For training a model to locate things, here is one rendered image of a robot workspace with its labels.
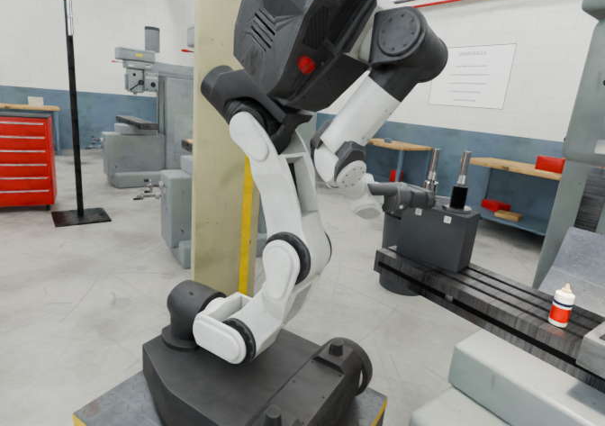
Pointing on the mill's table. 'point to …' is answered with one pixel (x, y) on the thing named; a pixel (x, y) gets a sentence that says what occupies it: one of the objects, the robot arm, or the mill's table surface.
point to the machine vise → (593, 351)
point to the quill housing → (589, 105)
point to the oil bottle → (561, 307)
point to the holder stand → (438, 235)
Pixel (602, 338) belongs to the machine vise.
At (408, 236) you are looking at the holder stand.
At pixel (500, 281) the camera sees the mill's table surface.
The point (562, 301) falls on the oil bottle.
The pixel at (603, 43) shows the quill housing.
